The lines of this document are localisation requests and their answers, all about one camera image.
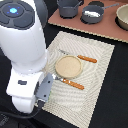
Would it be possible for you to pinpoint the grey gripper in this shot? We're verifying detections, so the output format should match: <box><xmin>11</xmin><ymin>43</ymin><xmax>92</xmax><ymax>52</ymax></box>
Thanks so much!
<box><xmin>36</xmin><ymin>73</ymin><xmax>53</xmax><ymax>102</ymax></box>

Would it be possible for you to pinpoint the small white bottle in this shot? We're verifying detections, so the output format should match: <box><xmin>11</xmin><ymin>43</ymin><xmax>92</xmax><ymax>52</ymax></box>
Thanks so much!
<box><xmin>84</xmin><ymin>11</ymin><xmax>100</xmax><ymax>17</ymax></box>

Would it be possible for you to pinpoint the grey frying pan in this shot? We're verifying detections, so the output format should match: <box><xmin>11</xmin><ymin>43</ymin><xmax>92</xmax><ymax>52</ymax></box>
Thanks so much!
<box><xmin>80</xmin><ymin>3</ymin><xmax>120</xmax><ymax>25</ymax></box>

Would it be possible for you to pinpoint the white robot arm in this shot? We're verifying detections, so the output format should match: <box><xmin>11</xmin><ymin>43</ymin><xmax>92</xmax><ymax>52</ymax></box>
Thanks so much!
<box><xmin>0</xmin><ymin>0</ymin><xmax>53</xmax><ymax>113</ymax></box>

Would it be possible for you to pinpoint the beige woven placemat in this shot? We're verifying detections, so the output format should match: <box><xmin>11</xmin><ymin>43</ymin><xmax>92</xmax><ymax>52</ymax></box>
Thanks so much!
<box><xmin>36</xmin><ymin>31</ymin><xmax>114</xmax><ymax>128</ymax></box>

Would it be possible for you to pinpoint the round wooden plate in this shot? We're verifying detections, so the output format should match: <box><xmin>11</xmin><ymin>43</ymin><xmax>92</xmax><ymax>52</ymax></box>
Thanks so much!
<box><xmin>55</xmin><ymin>55</ymin><xmax>83</xmax><ymax>79</ymax></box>

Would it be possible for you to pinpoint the dark grey cooking pot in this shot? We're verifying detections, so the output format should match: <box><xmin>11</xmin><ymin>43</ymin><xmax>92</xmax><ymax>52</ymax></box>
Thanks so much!
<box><xmin>57</xmin><ymin>0</ymin><xmax>83</xmax><ymax>18</ymax></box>

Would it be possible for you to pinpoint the pink stove board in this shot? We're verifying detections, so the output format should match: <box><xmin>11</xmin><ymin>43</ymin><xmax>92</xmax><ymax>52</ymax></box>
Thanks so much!
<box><xmin>48</xmin><ymin>0</ymin><xmax>128</xmax><ymax>43</ymax></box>

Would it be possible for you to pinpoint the black burner disc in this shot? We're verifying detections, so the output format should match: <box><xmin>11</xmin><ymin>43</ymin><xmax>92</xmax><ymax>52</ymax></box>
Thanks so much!
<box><xmin>88</xmin><ymin>1</ymin><xmax>104</xmax><ymax>7</ymax></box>

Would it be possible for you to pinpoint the beige bowl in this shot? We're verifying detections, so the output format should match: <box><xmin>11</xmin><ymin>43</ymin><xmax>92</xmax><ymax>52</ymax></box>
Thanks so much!
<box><xmin>116</xmin><ymin>4</ymin><xmax>128</xmax><ymax>30</ymax></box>

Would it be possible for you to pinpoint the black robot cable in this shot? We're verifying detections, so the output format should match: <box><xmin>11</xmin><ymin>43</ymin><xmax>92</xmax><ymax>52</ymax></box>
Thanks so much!
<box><xmin>0</xmin><ymin>99</ymin><xmax>46</xmax><ymax>120</ymax></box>

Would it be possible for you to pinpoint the fork with orange handle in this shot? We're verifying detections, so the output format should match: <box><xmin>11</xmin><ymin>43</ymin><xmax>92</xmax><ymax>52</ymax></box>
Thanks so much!
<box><xmin>53</xmin><ymin>76</ymin><xmax>84</xmax><ymax>90</ymax></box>

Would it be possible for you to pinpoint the knife with orange handle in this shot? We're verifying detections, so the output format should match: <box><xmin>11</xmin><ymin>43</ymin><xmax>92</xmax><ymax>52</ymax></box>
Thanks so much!
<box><xmin>58</xmin><ymin>49</ymin><xmax>97</xmax><ymax>63</ymax></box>

